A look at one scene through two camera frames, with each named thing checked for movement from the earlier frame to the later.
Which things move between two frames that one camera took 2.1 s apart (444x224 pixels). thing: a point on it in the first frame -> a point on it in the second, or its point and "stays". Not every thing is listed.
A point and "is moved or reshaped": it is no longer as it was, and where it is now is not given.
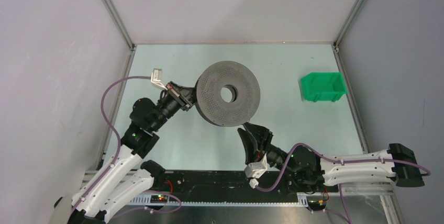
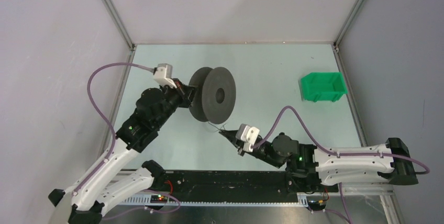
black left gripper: x=173 y=91 stays
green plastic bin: x=323 y=86 stays
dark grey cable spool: x=227 y=94 is moved or reshaped
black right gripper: x=261 y=133 -> x=231 y=135
